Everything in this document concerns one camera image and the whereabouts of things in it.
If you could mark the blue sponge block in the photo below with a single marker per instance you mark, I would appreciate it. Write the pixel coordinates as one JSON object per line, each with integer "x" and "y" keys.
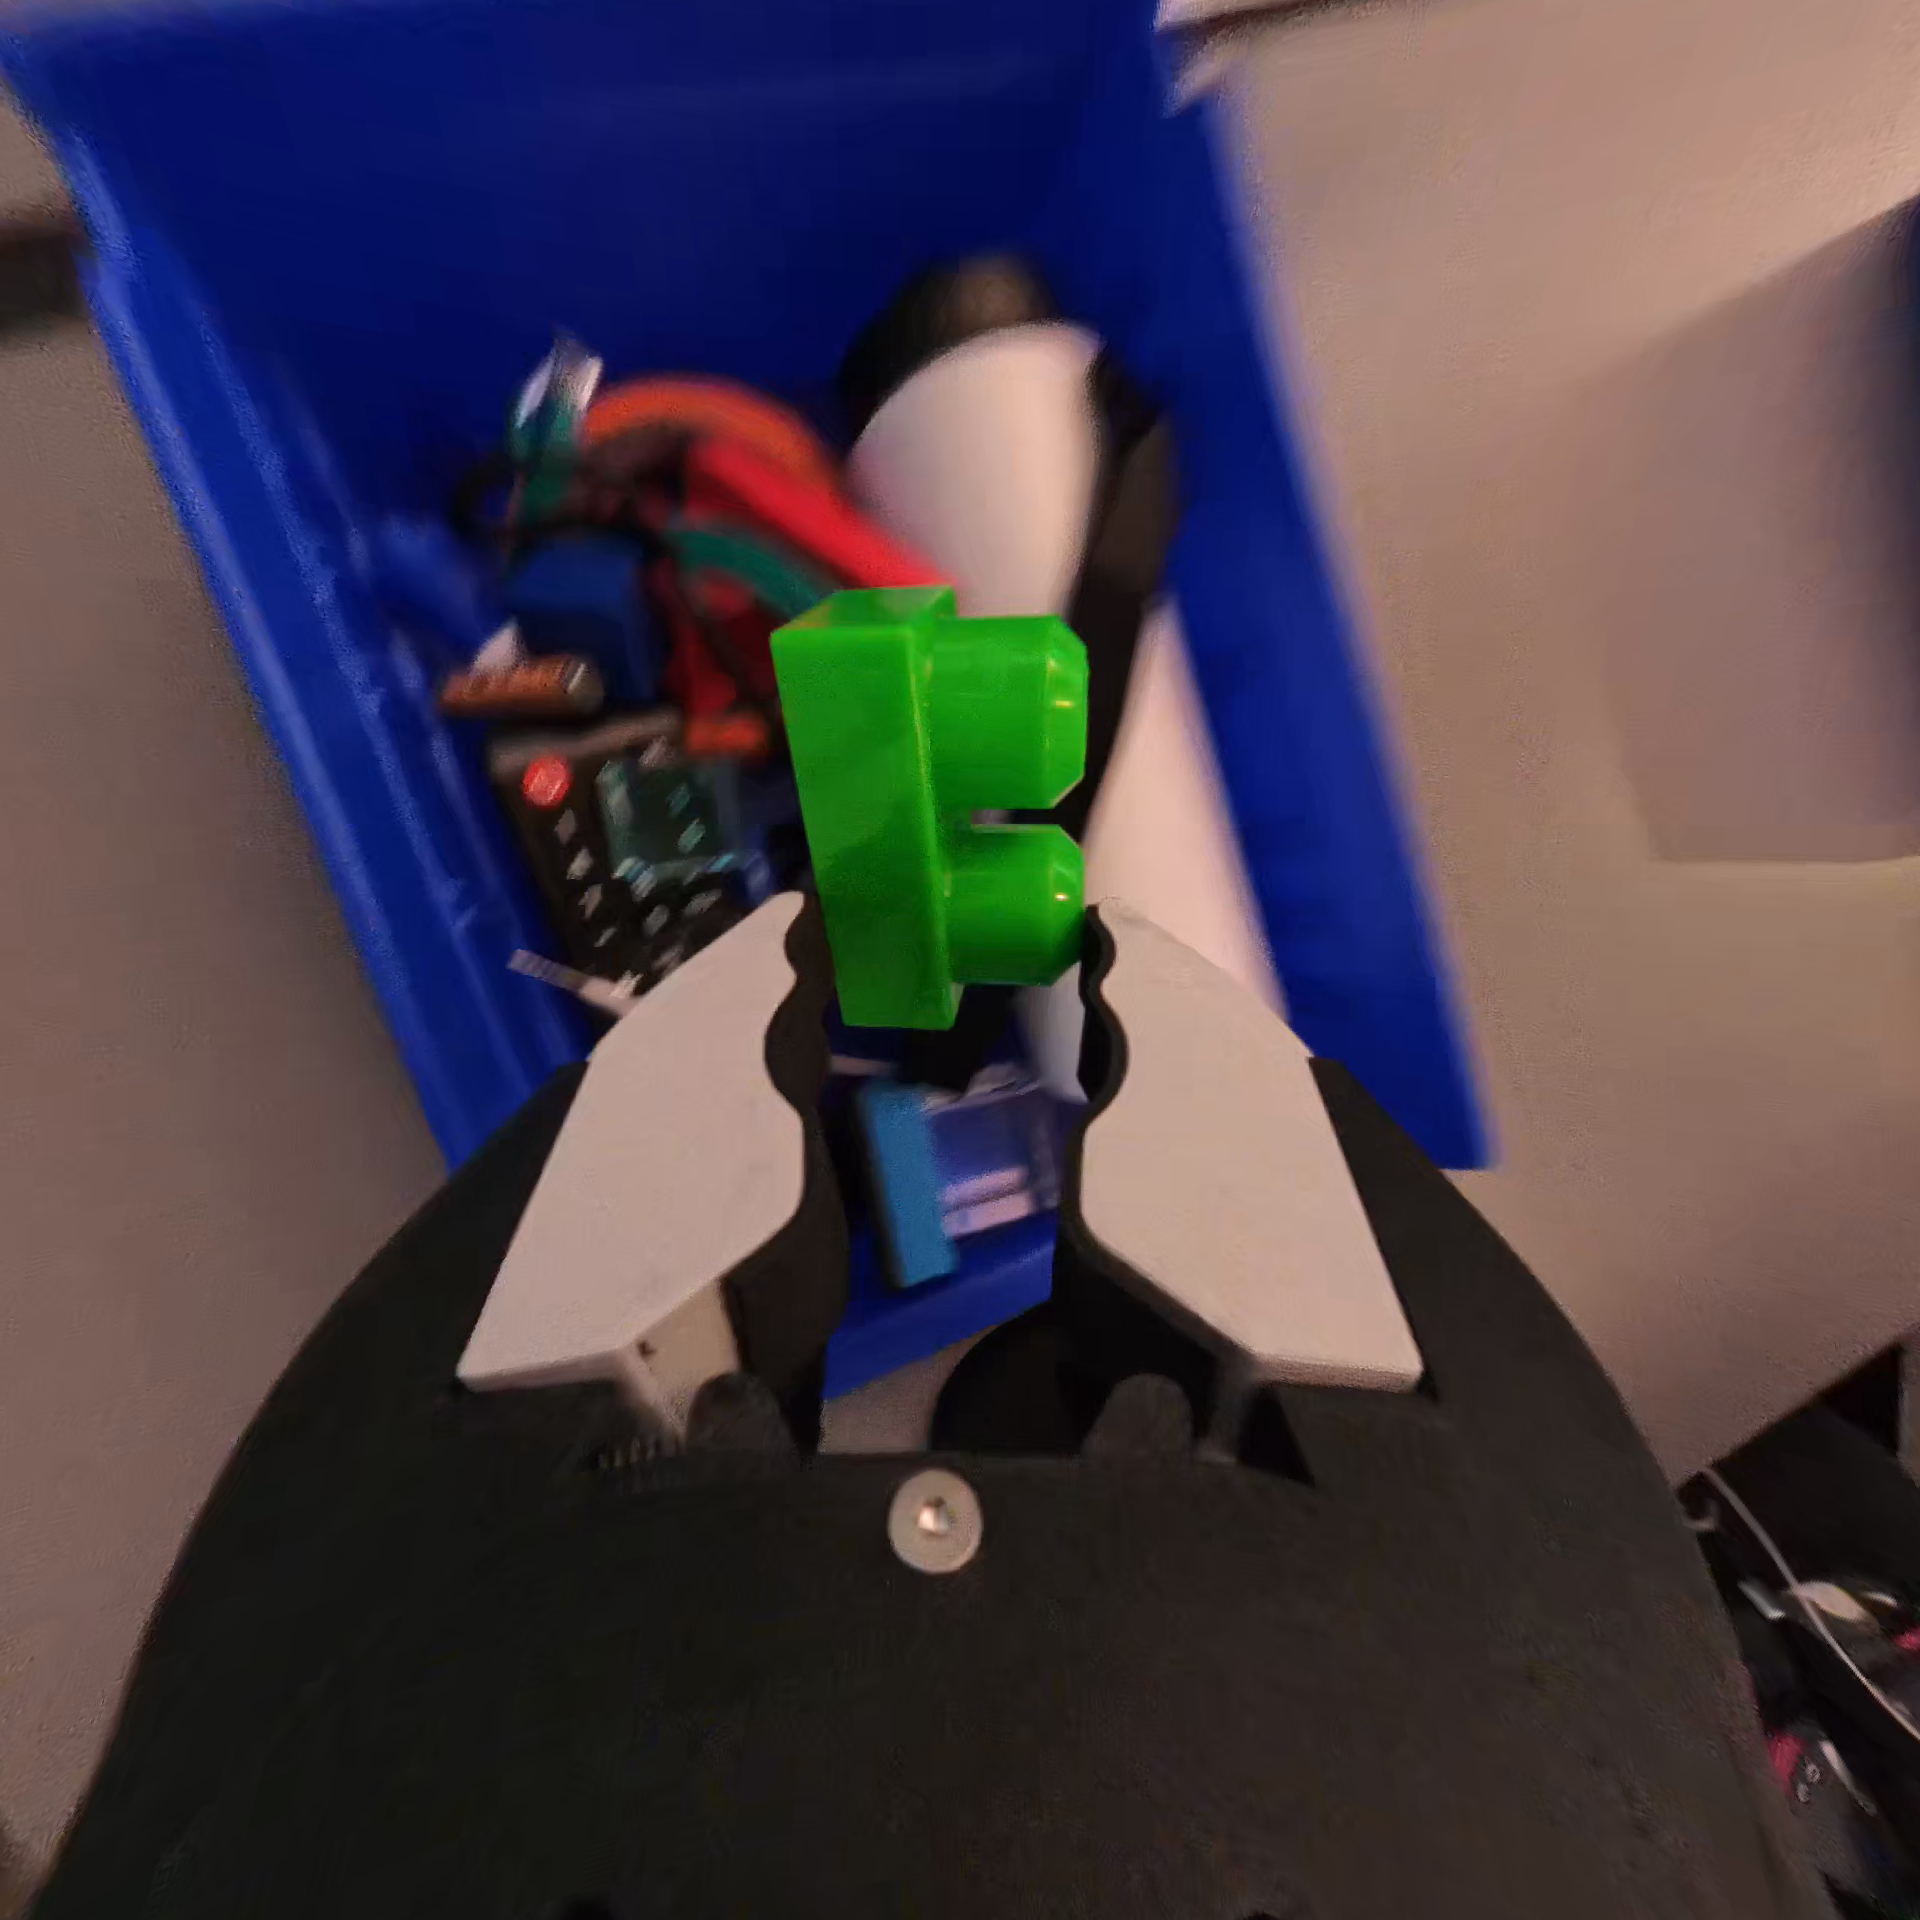
{"x": 907, "y": 1186}

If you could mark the black remote control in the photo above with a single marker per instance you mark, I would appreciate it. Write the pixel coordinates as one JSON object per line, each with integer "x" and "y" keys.
{"x": 630, "y": 840}

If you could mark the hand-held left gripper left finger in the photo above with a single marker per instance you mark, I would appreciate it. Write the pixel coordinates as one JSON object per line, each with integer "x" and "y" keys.
{"x": 659, "y": 1186}

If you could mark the short green toy block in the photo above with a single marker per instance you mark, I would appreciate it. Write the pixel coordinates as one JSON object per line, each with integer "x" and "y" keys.
{"x": 870, "y": 780}

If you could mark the red toy piece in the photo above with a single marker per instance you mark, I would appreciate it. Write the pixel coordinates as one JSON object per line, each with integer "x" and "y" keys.
{"x": 782, "y": 510}

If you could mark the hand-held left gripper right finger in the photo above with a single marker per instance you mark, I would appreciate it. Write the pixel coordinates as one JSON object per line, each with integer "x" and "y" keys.
{"x": 1244, "y": 1200}

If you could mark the small brown clip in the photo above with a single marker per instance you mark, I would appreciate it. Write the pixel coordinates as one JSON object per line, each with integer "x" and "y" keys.
{"x": 518, "y": 685}

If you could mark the blue plastic bin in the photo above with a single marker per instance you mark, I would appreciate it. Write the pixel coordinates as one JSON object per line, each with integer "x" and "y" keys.
{"x": 301, "y": 226}

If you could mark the white and black roll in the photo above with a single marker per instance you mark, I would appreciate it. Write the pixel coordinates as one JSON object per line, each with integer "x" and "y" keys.
{"x": 991, "y": 450}

